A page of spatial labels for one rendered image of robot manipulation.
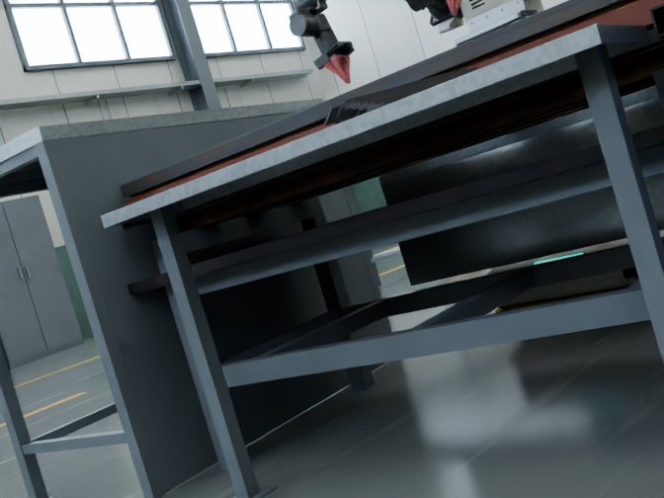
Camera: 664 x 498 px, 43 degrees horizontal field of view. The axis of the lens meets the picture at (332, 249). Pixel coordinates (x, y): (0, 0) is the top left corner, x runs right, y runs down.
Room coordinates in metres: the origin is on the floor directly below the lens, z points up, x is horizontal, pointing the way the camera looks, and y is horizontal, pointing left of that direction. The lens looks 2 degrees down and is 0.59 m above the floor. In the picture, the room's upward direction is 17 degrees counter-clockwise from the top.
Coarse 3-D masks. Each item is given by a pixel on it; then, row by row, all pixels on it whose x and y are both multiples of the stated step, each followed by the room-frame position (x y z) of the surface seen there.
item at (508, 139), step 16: (624, 96) 2.30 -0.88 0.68; (640, 96) 2.28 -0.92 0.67; (656, 96) 2.26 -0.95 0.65; (576, 112) 2.39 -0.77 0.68; (528, 128) 2.48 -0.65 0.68; (544, 128) 2.45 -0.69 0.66; (480, 144) 2.58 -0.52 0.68; (496, 144) 2.55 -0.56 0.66; (432, 160) 2.68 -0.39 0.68; (448, 160) 2.65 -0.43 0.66; (384, 176) 2.80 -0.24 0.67; (400, 176) 2.76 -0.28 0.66
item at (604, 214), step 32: (576, 128) 2.40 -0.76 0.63; (640, 128) 2.29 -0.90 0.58; (480, 160) 2.59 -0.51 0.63; (512, 160) 2.53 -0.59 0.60; (384, 192) 2.81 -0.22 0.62; (416, 192) 2.74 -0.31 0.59; (608, 192) 2.37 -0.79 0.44; (480, 224) 2.62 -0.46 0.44; (512, 224) 2.56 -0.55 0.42; (544, 224) 2.50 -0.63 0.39; (576, 224) 2.44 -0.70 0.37; (608, 224) 2.39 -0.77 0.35; (416, 256) 2.78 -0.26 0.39; (448, 256) 2.71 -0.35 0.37; (480, 256) 2.64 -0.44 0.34; (512, 256) 2.58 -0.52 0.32
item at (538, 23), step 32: (576, 0) 1.56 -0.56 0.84; (608, 0) 1.53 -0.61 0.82; (512, 32) 1.64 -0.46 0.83; (544, 32) 1.63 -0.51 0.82; (416, 64) 1.78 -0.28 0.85; (448, 64) 1.74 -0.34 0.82; (352, 96) 1.88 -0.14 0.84; (288, 128) 2.00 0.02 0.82; (192, 160) 2.21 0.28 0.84; (128, 192) 2.37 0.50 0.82
